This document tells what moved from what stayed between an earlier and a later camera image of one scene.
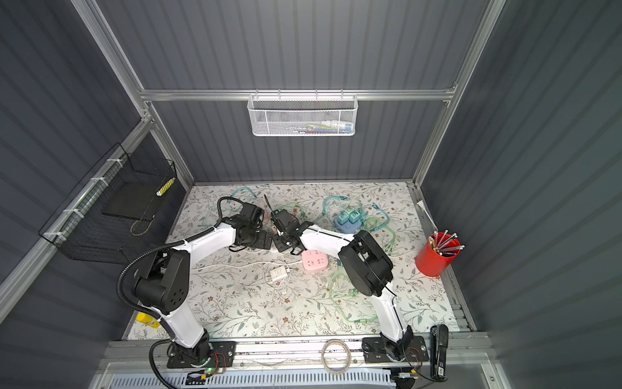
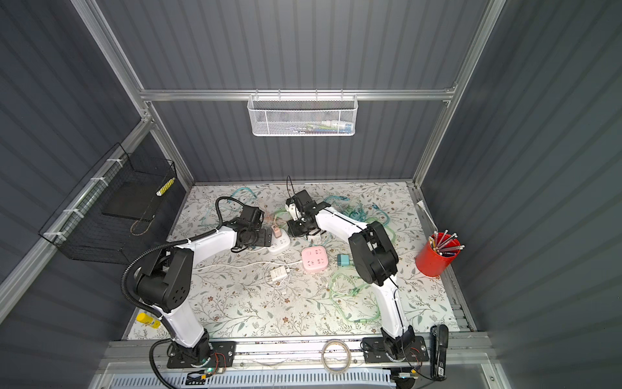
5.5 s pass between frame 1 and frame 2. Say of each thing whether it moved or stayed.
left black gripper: stayed
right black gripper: moved
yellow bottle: stayed
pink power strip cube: stayed
